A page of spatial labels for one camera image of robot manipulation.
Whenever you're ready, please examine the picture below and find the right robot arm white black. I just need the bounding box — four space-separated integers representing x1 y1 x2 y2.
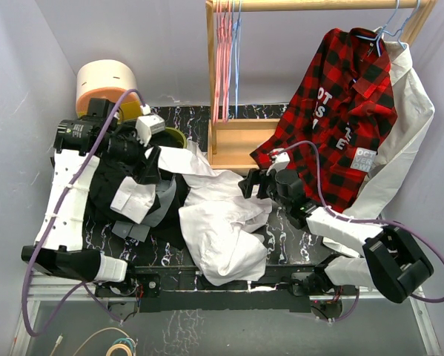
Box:
238 169 434 303

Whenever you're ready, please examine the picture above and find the wooden clothes rack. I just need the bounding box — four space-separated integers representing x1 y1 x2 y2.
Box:
205 1 436 174

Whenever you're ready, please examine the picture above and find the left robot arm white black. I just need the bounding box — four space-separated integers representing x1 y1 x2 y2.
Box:
21 90 165 296

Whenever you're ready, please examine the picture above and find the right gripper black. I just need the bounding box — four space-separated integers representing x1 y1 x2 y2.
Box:
239 168 291 211

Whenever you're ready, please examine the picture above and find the blue hanger holding shirts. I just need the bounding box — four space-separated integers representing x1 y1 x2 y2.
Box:
354 0 423 56

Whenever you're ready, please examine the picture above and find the cream white hanging shirt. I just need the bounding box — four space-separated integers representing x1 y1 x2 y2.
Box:
345 42 435 219

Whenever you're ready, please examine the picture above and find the pink wire hanger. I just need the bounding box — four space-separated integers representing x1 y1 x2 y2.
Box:
212 1 233 124

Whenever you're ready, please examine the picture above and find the red black plaid shirt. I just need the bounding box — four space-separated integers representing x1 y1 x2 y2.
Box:
250 28 397 213

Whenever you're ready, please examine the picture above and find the beige coiled cable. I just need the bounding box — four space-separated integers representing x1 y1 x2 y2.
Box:
50 326 139 356

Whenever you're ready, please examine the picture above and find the aluminium frame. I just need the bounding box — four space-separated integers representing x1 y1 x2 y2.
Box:
9 272 443 355

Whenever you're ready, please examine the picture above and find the blue wire hanger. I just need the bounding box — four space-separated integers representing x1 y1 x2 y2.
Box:
232 1 242 119

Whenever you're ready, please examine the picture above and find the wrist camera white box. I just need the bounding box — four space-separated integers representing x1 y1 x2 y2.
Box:
135 105 165 147
266 148 290 175

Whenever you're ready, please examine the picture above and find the cream orange yellow cylinder container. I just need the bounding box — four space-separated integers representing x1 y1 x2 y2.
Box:
76 59 138 117

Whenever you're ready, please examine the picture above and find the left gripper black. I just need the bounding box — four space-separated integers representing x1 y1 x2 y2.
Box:
102 130 162 184

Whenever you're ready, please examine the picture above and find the olive green basket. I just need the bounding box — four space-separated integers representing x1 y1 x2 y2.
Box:
165 127 188 148

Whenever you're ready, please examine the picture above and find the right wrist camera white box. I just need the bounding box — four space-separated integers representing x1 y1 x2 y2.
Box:
266 148 290 175

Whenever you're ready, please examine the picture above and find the grey garment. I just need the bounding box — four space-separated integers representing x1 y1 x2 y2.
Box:
110 177 176 242

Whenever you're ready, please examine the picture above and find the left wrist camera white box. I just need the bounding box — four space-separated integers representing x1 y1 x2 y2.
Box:
135 105 165 147

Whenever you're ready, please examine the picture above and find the black garment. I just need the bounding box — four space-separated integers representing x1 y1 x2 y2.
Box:
85 140 189 249

